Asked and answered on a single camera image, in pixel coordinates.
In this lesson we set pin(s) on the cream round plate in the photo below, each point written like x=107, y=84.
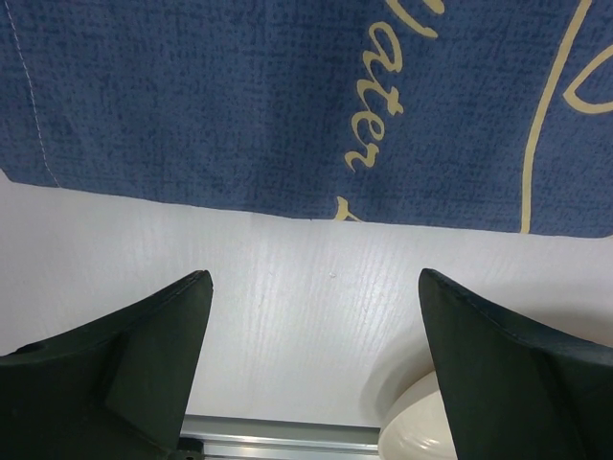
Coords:
x=416, y=427

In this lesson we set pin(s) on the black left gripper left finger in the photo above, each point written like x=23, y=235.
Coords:
x=114, y=388

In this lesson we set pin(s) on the blue cloth placemat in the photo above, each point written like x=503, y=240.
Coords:
x=485, y=115

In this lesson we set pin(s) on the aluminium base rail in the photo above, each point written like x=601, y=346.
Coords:
x=232, y=438

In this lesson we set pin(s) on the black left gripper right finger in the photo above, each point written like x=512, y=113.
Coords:
x=512, y=387

